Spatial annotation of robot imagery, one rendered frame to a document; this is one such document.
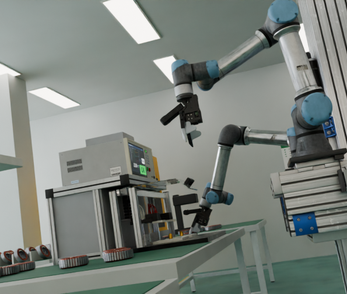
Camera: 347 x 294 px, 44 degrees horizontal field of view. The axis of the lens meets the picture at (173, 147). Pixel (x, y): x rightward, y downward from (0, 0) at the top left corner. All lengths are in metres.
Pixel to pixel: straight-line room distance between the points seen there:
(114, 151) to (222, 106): 5.61
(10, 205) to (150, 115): 3.12
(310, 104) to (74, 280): 1.07
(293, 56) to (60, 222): 1.31
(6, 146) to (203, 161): 3.30
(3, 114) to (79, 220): 4.41
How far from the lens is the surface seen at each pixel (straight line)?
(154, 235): 2.45
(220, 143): 2.55
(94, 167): 2.27
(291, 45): 1.84
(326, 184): 1.85
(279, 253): 7.50
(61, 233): 2.20
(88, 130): 8.38
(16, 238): 6.14
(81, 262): 1.72
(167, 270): 1.21
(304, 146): 1.87
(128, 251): 1.65
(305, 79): 1.80
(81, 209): 2.15
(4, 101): 6.47
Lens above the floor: 0.84
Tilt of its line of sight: 10 degrees up
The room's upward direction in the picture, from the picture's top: 9 degrees counter-clockwise
